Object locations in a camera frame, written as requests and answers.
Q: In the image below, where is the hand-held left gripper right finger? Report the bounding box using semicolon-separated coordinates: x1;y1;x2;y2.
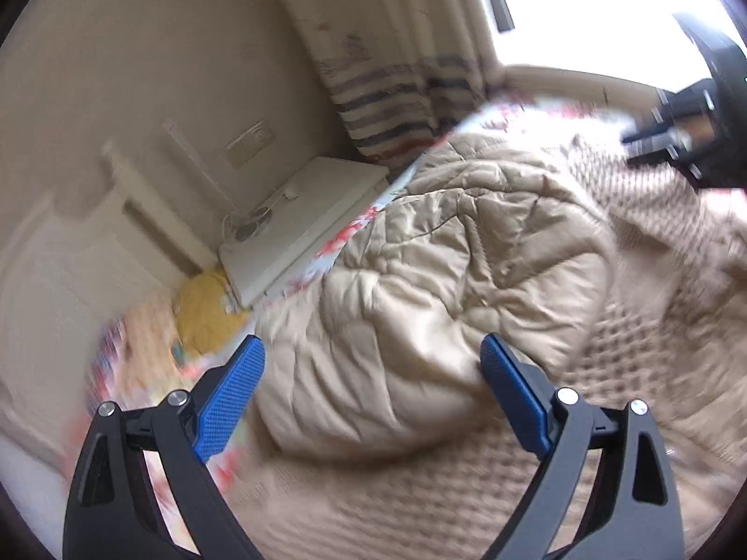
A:
479;334;685;560

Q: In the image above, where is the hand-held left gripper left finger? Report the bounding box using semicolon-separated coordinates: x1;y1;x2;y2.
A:
63;335;266;560

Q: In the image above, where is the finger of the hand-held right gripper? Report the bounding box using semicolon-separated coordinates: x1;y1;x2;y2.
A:
621;126;695;160
655;86;713;123

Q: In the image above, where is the beige waffle blanket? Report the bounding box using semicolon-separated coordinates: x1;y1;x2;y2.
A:
222;128;747;560

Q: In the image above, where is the yellow pillow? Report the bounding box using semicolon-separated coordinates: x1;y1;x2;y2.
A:
175;271;251;358

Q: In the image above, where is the stone windowsill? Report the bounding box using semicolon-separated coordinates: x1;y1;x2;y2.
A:
502;63;672;113

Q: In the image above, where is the dark framed window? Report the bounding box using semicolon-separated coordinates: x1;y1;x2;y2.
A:
467;0;747;74

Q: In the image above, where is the floral bed sheet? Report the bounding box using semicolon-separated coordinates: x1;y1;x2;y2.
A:
64;93;643;560

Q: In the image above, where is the white nightstand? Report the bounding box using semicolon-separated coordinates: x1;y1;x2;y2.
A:
218;154;391;310

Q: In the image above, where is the white bed headboard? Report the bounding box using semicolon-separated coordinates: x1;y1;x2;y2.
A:
0;140;221;456

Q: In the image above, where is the thin metal rod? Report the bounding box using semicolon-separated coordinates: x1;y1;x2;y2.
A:
160;118;241;219

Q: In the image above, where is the printed striped curtain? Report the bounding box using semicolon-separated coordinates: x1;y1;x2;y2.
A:
257;0;510;171

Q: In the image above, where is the white cable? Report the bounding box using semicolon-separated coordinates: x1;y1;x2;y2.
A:
223;185;300;244

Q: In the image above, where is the wall socket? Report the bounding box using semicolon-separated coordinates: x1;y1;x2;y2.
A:
225;119;277;168

